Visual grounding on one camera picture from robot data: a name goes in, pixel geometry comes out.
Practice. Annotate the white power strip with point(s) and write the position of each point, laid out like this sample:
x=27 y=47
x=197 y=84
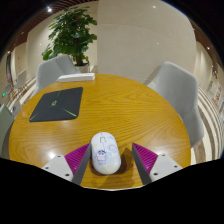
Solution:
x=76 y=77

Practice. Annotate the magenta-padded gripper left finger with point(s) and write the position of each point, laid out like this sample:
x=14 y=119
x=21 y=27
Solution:
x=63 y=165

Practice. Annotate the grey-green chair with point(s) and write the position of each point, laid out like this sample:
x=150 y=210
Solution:
x=4 y=126

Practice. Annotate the group of far chairs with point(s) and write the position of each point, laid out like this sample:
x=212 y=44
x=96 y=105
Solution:
x=20 y=80

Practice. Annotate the large green leafy plant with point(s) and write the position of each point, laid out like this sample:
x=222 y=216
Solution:
x=71 y=33

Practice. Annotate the white plant pot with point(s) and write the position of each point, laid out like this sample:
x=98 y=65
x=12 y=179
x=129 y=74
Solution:
x=82 y=68

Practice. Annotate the black mouse pad green lines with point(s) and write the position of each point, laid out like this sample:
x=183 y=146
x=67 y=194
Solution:
x=58 y=105

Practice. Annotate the white cartoon-print computer mouse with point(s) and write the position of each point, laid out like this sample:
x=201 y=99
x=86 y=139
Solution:
x=106 y=153

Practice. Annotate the light grey shell chair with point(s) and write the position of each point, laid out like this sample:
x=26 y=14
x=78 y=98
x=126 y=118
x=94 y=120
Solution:
x=50 y=71
x=180 y=93

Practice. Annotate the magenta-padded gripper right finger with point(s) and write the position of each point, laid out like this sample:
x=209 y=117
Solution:
x=160 y=165

